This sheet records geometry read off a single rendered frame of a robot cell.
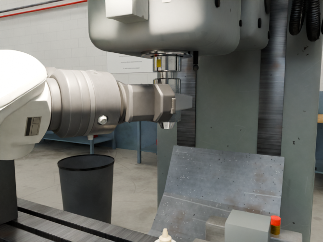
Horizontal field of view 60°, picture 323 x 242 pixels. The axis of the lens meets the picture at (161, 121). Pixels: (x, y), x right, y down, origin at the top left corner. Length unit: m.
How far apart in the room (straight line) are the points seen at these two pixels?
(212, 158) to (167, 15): 0.54
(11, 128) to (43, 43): 6.95
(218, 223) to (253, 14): 0.37
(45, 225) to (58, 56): 6.23
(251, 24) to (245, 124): 0.34
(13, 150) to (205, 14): 0.28
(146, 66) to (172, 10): 5.03
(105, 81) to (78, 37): 6.14
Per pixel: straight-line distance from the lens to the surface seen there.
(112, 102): 0.36
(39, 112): 0.34
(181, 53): 0.43
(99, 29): 0.43
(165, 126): 0.46
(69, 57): 6.65
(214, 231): 0.52
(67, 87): 0.35
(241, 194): 0.80
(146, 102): 0.39
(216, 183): 0.81
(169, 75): 0.46
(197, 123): 0.85
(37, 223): 0.82
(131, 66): 5.57
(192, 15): 0.36
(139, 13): 0.37
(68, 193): 2.42
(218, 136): 0.83
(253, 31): 0.54
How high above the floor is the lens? 1.25
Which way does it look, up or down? 7 degrees down
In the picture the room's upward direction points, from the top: straight up
